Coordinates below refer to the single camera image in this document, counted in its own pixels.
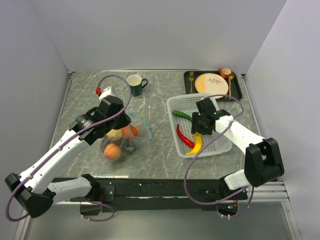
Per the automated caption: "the small orange cup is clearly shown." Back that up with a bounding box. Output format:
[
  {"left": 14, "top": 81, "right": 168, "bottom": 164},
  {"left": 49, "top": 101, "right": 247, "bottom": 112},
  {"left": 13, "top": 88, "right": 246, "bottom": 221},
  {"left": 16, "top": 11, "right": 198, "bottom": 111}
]
[{"left": 218, "top": 67, "right": 232, "bottom": 79}]

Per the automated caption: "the peach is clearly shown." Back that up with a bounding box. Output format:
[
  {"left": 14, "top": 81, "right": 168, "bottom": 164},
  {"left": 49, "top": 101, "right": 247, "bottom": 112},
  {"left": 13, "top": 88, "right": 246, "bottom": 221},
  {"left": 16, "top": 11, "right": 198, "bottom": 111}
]
[{"left": 103, "top": 143, "right": 122, "bottom": 161}]

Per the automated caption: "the orange tangerine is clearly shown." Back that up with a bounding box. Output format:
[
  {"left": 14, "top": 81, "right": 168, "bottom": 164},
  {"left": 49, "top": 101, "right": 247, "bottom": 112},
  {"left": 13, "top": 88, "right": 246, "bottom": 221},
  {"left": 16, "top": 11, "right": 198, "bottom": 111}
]
[{"left": 122, "top": 125, "right": 138, "bottom": 139}]

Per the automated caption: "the white plastic basket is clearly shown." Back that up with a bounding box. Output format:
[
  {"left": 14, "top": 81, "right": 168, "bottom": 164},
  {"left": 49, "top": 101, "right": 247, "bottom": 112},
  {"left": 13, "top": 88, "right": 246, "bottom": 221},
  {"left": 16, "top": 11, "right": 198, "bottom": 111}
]
[{"left": 166, "top": 93, "right": 232, "bottom": 159}]

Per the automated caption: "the red chili pepper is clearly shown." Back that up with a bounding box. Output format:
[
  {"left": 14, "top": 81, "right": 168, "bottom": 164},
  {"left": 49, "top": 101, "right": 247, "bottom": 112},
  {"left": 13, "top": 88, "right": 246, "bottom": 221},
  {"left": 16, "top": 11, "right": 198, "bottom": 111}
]
[{"left": 176, "top": 124, "right": 195, "bottom": 149}]

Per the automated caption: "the green mug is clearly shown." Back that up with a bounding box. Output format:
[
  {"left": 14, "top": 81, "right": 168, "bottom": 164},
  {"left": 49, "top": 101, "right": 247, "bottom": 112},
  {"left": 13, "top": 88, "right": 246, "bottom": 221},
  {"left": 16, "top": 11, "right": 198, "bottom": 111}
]
[{"left": 127, "top": 74, "right": 148, "bottom": 97}]

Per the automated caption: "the clear zip top bag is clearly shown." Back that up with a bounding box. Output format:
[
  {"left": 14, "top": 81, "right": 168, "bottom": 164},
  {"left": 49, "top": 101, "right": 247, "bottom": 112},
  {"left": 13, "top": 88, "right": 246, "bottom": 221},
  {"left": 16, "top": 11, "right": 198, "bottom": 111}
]
[{"left": 99, "top": 113, "right": 152, "bottom": 162}]

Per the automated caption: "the gold fork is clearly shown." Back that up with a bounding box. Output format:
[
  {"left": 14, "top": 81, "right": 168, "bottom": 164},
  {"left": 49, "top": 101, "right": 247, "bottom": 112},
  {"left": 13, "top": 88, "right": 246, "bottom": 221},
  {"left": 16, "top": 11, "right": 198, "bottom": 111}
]
[{"left": 189, "top": 71, "right": 194, "bottom": 94}]

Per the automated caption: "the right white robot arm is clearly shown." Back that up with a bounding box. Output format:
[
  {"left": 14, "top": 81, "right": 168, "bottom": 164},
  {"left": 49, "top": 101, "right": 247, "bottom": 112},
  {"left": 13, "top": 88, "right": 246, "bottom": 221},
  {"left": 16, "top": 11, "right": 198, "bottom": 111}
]
[{"left": 191, "top": 97, "right": 285, "bottom": 199}]

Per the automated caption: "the black base beam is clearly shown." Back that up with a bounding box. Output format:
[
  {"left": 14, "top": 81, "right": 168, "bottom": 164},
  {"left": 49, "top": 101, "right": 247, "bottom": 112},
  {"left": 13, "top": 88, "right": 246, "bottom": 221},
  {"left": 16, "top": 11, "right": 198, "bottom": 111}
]
[{"left": 57, "top": 176, "right": 251, "bottom": 216}]

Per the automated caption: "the gold spoon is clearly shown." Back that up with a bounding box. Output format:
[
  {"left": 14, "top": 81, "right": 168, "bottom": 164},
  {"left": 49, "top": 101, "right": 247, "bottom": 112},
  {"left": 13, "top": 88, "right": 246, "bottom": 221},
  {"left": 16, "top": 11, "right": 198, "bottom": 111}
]
[{"left": 228, "top": 71, "right": 235, "bottom": 100}]

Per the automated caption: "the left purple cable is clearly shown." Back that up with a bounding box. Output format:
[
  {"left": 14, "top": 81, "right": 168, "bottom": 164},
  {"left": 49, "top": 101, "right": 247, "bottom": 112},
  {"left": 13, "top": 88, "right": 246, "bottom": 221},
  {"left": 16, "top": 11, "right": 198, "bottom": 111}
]
[{"left": 5, "top": 74, "right": 133, "bottom": 223}]

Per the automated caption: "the banana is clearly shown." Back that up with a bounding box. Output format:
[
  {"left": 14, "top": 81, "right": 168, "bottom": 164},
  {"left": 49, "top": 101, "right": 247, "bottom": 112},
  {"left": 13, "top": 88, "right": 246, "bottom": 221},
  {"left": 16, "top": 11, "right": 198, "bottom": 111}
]
[{"left": 186, "top": 133, "right": 203, "bottom": 155}]

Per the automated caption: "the green chili pepper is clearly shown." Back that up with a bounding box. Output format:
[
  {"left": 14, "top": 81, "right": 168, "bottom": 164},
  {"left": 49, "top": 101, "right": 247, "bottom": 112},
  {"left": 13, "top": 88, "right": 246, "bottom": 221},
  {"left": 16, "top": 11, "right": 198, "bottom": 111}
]
[{"left": 172, "top": 110, "right": 193, "bottom": 122}]

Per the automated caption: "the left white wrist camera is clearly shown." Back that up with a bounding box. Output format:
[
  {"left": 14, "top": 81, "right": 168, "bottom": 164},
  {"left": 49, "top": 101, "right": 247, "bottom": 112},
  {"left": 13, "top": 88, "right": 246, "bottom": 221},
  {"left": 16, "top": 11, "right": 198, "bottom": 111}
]
[{"left": 98, "top": 86, "right": 116, "bottom": 101}]

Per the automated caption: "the dark green tray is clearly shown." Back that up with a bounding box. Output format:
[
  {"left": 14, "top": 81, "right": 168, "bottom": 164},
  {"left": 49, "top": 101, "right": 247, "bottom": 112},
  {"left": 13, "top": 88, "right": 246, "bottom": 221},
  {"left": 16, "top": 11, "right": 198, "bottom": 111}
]
[{"left": 183, "top": 70, "right": 243, "bottom": 100}]

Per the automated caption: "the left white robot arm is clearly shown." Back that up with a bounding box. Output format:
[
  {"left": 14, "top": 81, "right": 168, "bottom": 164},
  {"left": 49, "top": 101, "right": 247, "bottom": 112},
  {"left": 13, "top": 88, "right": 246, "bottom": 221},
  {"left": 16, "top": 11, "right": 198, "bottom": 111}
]
[{"left": 5, "top": 95, "right": 131, "bottom": 218}]

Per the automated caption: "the beige round plate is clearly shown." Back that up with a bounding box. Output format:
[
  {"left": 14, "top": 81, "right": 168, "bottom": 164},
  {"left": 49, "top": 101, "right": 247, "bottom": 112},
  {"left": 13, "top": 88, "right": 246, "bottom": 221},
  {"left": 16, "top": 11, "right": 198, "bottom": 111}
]
[{"left": 194, "top": 73, "right": 229, "bottom": 95}]

